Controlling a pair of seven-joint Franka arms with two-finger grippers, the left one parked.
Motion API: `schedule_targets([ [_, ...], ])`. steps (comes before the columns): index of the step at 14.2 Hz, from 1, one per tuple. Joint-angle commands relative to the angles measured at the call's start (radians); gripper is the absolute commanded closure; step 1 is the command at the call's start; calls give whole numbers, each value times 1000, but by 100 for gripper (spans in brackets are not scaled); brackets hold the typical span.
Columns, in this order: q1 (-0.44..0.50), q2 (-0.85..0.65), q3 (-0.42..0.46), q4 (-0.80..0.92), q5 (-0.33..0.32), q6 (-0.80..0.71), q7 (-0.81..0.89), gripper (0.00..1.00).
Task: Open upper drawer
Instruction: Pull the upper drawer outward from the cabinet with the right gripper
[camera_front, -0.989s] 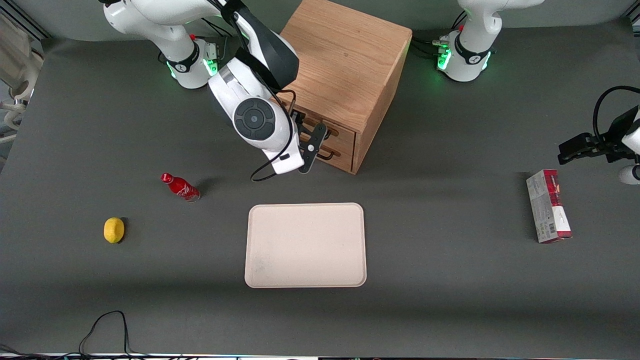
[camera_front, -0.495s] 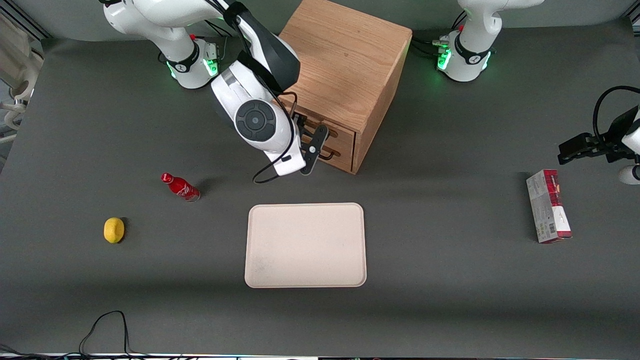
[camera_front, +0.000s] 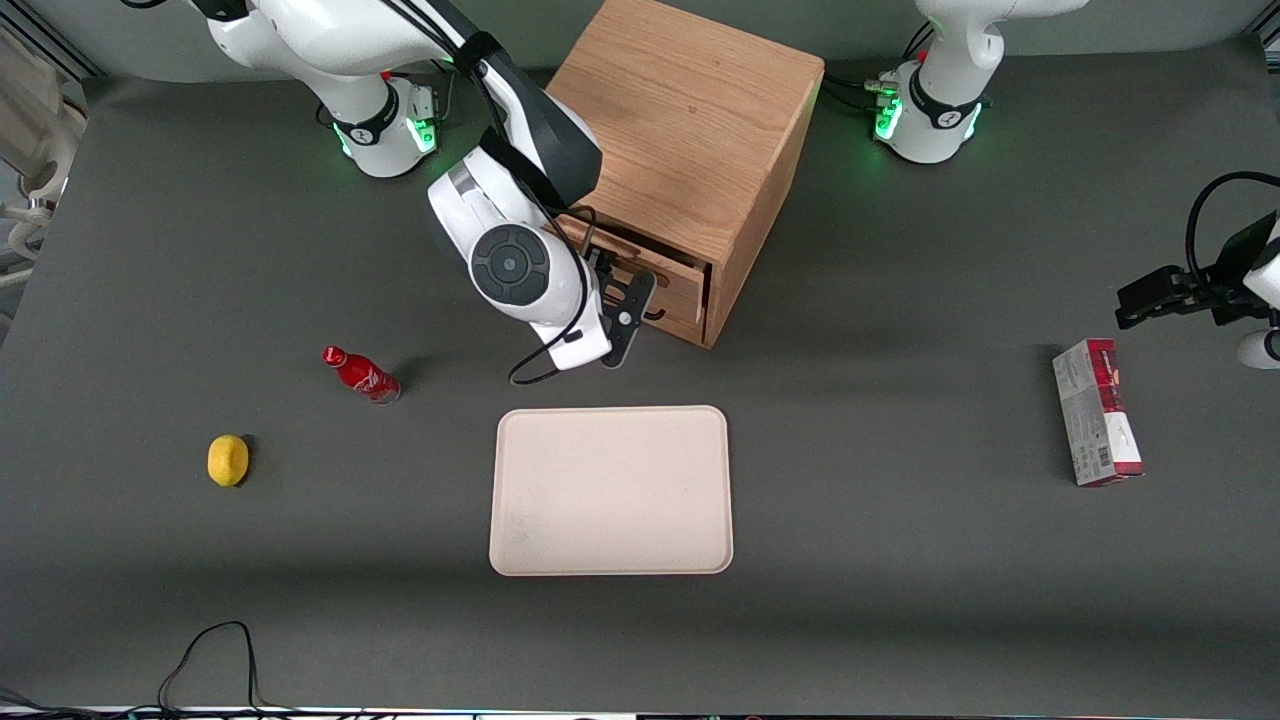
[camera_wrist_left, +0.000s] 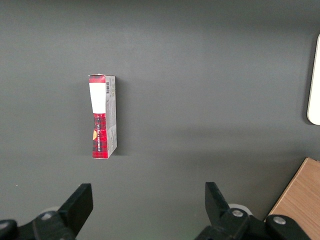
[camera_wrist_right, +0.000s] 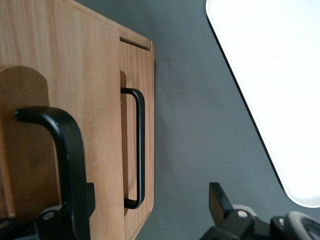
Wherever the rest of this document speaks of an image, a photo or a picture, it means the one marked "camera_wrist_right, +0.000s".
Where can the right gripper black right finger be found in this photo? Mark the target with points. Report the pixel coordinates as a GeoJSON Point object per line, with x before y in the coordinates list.
{"type": "Point", "coordinates": [221, 212]}

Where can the cream plastic tray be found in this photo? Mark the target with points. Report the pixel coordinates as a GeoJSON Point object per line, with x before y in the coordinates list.
{"type": "Point", "coordinates": [275, 75]}

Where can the wooden drawer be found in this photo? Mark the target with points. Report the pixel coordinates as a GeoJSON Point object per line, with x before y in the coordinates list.
{"type": "Point", "coordinates": [131, 150]}
{"type": "Point", "coordinates": [100, 100]}

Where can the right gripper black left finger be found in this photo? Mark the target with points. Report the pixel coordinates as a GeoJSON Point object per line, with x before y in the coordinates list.
{"type": "Point", "coordinates": [91, 200]}

